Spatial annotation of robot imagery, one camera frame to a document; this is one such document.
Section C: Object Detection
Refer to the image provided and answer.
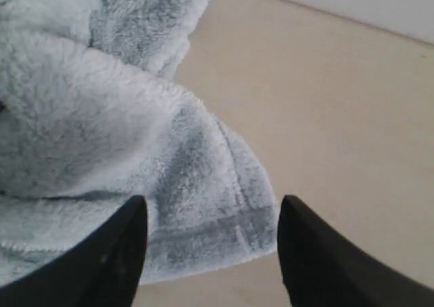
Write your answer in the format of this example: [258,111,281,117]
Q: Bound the light blue fleece towel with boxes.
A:
[1,0,277,284]

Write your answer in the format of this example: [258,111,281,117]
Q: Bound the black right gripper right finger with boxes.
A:
[277,195,433,307]

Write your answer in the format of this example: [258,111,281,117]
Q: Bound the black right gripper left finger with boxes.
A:
[1,196,148,306]

